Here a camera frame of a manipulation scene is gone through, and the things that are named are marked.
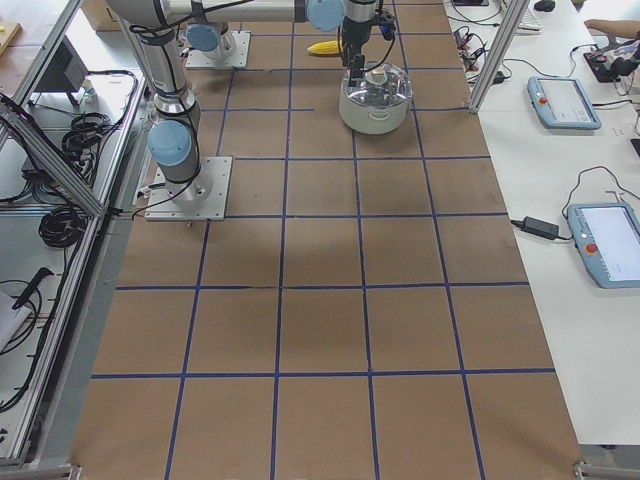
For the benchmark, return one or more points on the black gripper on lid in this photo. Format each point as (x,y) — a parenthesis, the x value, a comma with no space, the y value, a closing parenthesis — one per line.
(356,36)

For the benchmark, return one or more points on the glass pot lid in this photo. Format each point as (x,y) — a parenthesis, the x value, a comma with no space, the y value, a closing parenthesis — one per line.
(385,86)

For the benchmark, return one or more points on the yellow corn cob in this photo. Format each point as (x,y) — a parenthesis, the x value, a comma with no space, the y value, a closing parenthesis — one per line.
(325,48)

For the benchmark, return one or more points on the white cooking pot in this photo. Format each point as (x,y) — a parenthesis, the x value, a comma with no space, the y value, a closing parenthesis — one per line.
(371,121)

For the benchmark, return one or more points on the person's hand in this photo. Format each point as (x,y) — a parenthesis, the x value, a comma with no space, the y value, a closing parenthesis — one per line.
(628,29)

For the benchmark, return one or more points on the upper blue teach pendant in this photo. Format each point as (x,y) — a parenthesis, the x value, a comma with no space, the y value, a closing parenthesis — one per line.
(562,103)

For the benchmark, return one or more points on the blue teach pendant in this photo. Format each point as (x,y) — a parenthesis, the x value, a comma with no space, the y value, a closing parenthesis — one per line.
(606,236)
(562,103)

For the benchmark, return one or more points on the brown paper table mat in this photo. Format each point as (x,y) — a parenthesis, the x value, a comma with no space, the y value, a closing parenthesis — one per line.
(362,312)

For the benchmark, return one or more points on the black power adapter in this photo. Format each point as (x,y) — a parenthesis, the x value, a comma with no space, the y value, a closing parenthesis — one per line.
(540,228)

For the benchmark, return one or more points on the black controller box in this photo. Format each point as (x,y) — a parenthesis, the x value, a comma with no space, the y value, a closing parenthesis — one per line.
(65,73)

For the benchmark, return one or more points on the lower blue teach pendant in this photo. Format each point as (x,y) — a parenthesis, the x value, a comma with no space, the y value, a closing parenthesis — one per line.
(606,236)

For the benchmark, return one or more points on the aluminium frame post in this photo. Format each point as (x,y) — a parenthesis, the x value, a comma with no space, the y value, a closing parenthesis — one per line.
(497,51)

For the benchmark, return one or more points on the aluminium frame rail left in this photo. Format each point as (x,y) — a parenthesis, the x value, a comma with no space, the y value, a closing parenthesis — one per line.
(44,154)

